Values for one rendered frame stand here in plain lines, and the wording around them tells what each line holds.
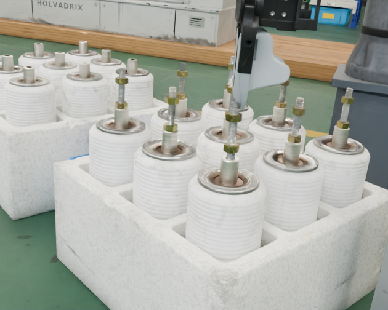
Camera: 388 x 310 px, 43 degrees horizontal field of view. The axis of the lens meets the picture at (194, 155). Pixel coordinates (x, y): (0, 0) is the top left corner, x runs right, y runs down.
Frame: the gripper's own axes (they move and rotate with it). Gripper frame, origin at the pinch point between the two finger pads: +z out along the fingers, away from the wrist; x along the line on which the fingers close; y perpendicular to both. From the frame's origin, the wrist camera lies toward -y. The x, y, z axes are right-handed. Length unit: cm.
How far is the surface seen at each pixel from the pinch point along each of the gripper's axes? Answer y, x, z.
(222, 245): -0.3, -5.9, 16.3
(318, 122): 39, 109, 35
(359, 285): 23.4, 9.9, 31.6
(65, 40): -79, 225, 33
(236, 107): -0.1, -1.6, 0.8
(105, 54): -27, 62, 8
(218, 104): -0.2, 32.7, 10.0
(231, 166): 0.0, -2.2, 7.7
